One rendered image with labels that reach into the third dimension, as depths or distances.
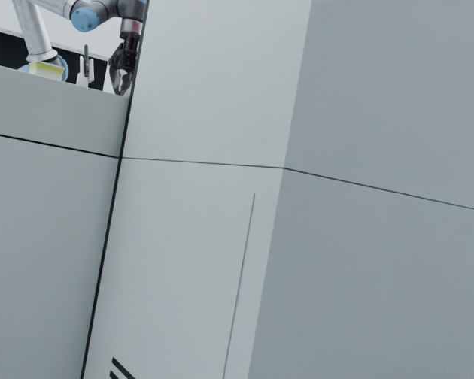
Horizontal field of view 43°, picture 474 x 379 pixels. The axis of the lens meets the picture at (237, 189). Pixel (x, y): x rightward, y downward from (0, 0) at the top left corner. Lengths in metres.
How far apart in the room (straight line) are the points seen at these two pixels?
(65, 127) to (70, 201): 0.17
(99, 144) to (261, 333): 0.75
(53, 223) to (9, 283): 0.16
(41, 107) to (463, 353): 1.00
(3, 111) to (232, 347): 0.77
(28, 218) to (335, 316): 0.77
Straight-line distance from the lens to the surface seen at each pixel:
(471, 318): 1.14
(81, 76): 1.75
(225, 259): 0.92
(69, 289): 1.46
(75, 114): 1.43
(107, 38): 5.05
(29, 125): 1.41
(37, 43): 2.37
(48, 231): 1.43
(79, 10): 2.02
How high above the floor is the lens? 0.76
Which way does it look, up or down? 1 degrees up
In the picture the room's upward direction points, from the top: 10 degrees clockwise
